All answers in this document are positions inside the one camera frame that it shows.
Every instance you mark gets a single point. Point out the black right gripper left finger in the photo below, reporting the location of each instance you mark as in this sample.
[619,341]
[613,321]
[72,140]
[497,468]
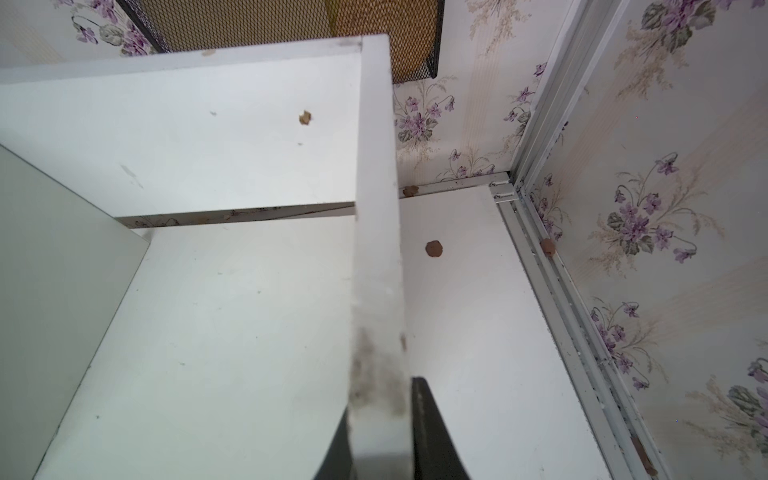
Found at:
[337,463]

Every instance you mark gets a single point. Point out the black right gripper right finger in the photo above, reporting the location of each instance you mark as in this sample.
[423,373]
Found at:
[435,456]

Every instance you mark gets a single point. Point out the white wooden bookshelf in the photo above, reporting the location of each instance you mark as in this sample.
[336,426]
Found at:
[201,266]

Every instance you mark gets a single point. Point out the small brown pellet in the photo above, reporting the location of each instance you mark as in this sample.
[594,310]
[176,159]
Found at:
[434,248]

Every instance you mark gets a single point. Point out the black mesh basket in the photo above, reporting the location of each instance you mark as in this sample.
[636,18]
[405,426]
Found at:
[414,27]

